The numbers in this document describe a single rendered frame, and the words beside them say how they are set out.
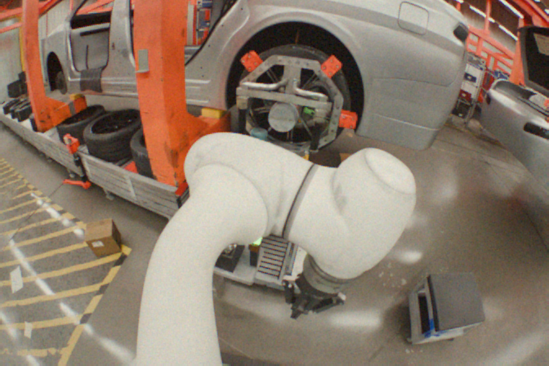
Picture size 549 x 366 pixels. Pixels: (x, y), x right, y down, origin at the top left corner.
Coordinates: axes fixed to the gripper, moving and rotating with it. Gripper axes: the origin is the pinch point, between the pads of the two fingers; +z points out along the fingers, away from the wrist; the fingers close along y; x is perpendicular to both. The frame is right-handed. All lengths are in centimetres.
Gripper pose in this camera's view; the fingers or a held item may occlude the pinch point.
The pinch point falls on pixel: (298, 310)
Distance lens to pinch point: 55.7
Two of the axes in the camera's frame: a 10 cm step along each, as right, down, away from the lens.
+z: -1.5, 8.2, 5.5
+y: 9.1, 3.3, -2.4
